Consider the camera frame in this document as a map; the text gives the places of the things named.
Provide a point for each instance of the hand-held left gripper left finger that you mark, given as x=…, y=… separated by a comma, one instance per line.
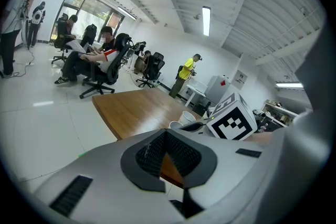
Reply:
x=110, y=178

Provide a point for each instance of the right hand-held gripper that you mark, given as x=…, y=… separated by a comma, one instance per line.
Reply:
x=231, y=123

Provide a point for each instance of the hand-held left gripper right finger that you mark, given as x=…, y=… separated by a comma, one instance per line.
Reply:
x=231, y=170

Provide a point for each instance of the white paper cup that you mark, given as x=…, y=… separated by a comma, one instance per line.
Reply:
x=175, y=124
x=187, y=116

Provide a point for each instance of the person's right forearm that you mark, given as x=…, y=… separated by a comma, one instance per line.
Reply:
x=260, y=137

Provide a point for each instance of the black bag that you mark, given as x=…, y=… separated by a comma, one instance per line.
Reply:
x=202, y=108

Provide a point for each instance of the white desk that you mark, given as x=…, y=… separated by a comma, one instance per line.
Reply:
x=197, y=89

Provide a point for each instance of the grey metal cabinet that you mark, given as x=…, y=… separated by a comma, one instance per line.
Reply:
x=218, y=89

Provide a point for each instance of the cluttered white shelf rack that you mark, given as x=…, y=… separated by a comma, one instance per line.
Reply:
x=278, y=115

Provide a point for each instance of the black office chair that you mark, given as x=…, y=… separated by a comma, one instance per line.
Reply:
x=89, y=34
x=61, y=26
x=156, y=65
x=118, y=60

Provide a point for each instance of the grey mesh office chair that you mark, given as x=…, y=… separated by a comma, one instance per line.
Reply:
x=130, y=52

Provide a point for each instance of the ceiling tube light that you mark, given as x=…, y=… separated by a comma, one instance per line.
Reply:
x=206, y=21
x=288, y=85
x=126, y=13

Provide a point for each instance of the large glass window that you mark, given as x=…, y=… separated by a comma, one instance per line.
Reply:
x=89, y=15

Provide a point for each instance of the white wall poster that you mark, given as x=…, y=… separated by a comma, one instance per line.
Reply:
x=241, y=76

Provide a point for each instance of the ceiling dome camera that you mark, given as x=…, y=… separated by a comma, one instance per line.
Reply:
x=197, y=16

